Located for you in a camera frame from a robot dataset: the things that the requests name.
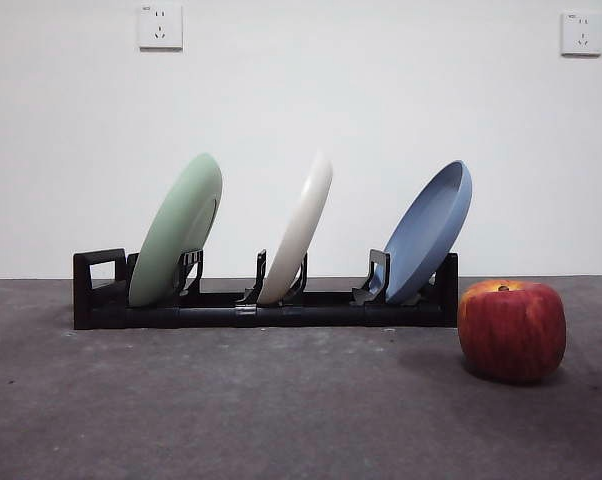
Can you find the green plate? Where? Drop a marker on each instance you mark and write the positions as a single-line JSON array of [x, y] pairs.
[[168, 245]]

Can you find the red apple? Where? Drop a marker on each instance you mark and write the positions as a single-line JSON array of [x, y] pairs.
[[511, 335]]

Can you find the white plate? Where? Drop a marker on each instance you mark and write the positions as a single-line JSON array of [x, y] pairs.
[[301, 225]]

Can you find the blue plate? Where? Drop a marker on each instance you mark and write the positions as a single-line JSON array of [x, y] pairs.
[[421, 245]]

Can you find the black plate rack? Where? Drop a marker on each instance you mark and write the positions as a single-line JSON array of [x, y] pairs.
[[206, 318]]

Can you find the white wall socket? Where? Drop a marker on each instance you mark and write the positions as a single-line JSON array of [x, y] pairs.
[[582, 34], [161, 27]]

